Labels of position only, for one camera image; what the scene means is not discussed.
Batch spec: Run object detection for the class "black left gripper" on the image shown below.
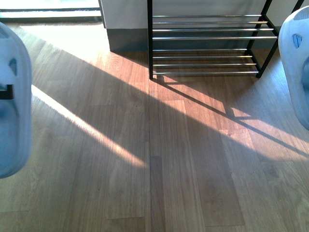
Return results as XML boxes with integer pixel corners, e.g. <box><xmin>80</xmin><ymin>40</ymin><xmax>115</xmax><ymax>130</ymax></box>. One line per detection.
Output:
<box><xmin>0</xmin><ymin>85</ymin><xmax>14</xmax><ymax>100</ymax></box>

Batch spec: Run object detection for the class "light blue slipper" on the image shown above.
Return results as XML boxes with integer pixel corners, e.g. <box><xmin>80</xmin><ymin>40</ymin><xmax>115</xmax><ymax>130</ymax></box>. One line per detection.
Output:
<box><xmin>0</xmin><ymin>24</ymin><xmax>32</xmax><ymax>178</ymax></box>
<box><xmin>279</xmin><ymin>6</ymin><xmax>309</xmax><ymax>129</ymax></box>

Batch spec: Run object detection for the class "dark window frame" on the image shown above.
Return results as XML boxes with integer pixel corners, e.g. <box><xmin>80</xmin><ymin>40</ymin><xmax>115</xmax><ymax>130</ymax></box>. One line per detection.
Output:
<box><xmin>0</xmin><ymin>0</ymin><xmax>104</xmax><ymax>23</ymax></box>

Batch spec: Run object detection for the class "black metal shoe rack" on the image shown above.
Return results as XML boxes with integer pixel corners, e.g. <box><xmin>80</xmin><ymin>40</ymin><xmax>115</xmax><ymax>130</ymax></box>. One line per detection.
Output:
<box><xmin>147</xmin><ymin>0</ymin><xmax>305</xmax><ymax>80</ymax></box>

